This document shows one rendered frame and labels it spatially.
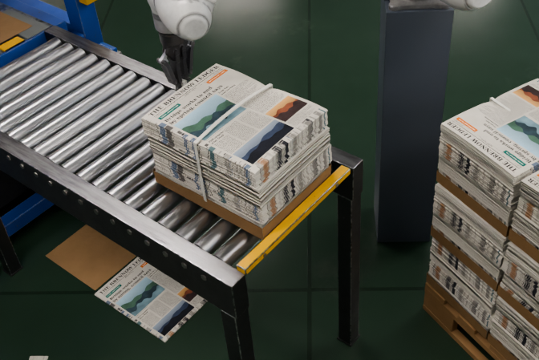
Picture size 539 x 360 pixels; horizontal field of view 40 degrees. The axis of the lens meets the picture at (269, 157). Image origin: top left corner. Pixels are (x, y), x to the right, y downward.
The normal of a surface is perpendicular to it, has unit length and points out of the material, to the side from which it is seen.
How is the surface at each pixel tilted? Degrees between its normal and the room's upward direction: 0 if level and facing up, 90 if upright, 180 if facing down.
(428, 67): 90
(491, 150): 1
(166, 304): 0
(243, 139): 0
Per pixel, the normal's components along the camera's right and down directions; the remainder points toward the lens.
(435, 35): -0.04, 0.65
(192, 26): 0.29, 0.68
